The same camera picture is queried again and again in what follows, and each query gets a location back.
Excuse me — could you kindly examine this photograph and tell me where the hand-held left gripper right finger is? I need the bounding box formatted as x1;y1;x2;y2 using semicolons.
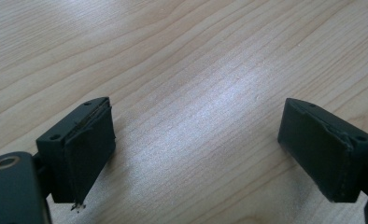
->
276;97;368;203

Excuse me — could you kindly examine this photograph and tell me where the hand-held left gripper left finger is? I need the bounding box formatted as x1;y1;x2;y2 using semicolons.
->
35;96;117;212

